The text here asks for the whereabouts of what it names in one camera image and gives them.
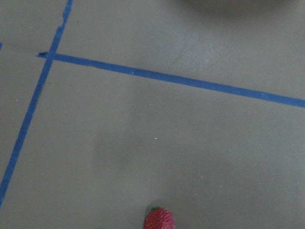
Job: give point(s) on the red strawberry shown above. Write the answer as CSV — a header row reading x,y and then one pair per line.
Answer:
x,y
159,218

